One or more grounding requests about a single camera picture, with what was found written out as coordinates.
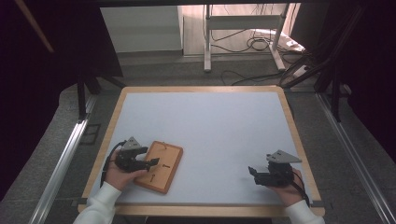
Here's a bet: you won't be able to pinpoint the white cabinet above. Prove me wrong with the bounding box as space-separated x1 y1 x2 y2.
100 5 184 54

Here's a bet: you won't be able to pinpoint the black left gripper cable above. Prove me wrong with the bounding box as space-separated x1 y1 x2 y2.
99 140 127 188

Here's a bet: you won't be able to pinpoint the white power strip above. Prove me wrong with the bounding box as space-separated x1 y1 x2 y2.
291 64 308 79

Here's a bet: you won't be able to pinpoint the wooden bar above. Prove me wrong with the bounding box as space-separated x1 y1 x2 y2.
13 0 56 54

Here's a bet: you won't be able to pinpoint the aluminium floor rail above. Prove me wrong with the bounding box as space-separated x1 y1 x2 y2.
315 92 396 224
27 119 90 224

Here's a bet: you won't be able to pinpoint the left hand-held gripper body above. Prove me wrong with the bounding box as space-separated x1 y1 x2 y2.
115 136 143 173

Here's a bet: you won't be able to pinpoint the black metal stand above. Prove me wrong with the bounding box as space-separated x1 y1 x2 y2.
76 70 127 121
279 6 366 123

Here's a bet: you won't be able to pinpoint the black looped floor cable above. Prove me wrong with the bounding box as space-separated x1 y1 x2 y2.
220 69 283 87

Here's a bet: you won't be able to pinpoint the wooden picture frame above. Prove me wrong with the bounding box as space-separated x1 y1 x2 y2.
134 140 184 195

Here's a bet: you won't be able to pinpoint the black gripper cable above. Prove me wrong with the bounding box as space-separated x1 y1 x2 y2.
290 170 312 207
99 140 127 188

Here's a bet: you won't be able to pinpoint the person's right hand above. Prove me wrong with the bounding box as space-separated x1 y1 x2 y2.
269 169 304 208

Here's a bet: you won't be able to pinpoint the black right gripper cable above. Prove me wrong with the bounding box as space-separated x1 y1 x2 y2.
290 170 312 207

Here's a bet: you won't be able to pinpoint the person's left hand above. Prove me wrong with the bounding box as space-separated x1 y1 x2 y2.
105 150 149 191

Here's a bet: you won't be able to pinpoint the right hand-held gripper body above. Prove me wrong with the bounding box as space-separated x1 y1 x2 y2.
263 149 303 188

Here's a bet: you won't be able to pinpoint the white metal stand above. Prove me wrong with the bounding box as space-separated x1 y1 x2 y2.
203 3 290 74

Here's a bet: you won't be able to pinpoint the black floor cables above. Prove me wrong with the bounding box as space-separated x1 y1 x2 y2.
210 27 307 54

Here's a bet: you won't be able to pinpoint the dark floor vent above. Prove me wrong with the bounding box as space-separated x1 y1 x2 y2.
78 123 102 146

